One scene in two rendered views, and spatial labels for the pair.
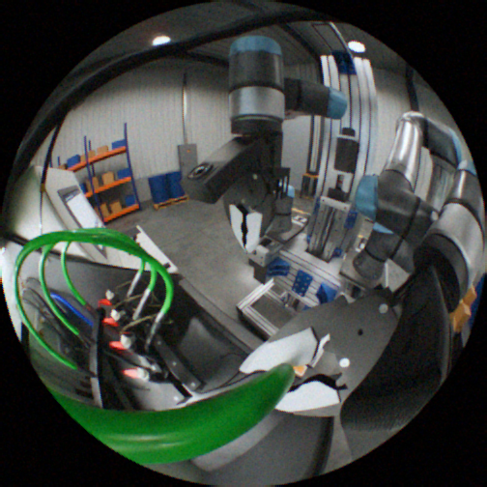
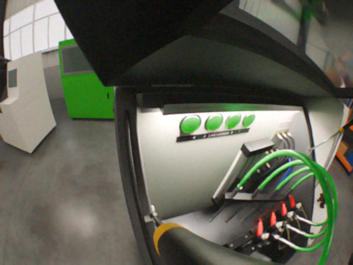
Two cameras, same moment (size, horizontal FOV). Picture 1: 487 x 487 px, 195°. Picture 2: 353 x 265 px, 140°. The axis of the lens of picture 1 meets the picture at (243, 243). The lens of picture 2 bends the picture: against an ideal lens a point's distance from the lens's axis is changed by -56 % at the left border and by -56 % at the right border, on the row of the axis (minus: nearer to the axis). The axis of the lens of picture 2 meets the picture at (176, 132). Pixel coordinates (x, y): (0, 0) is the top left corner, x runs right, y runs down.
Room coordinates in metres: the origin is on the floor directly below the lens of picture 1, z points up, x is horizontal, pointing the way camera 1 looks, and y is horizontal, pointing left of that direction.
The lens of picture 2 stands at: (-0.26, -0.05, 1.54)
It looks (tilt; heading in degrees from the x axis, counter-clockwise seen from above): 36 degrees down; 117
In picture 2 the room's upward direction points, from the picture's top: 9 degrees clockwise
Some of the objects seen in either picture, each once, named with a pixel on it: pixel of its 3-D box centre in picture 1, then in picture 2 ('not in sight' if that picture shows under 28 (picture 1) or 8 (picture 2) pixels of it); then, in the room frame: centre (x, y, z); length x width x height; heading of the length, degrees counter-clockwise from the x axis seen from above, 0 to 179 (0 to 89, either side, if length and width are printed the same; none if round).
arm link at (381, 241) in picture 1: (386, 237); not in sight; (0.32, -0.54, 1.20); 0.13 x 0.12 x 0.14; 27
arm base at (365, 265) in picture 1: (371, 259); not in sight; (0.32, -0.54, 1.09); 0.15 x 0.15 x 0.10
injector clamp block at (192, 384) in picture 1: (162, 355); (253, 238); (0.06, 0.27, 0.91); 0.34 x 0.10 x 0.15; 51
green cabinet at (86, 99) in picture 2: not in sight; (93, 75); (-2.94, 1.32, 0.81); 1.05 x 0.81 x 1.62; 38
